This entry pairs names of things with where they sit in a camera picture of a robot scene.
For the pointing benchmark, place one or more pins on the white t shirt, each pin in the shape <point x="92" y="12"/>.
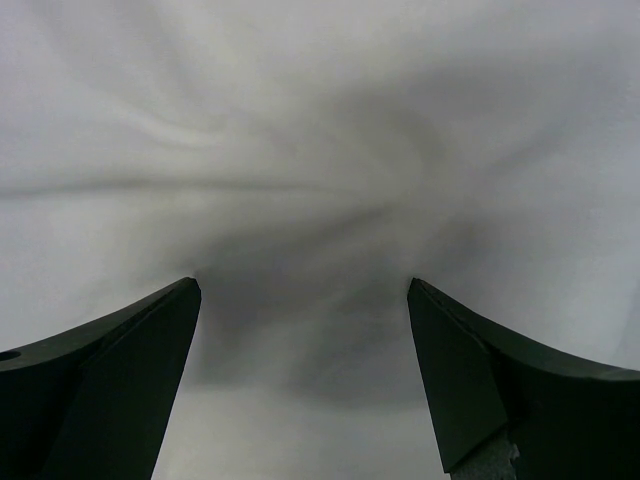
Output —
<point x="304" y="161"/>

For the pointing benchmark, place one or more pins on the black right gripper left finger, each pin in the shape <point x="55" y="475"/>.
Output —
<point x="94" y="402"/>

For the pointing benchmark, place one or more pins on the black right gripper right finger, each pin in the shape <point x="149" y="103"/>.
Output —
<point x="504" y="406"/>

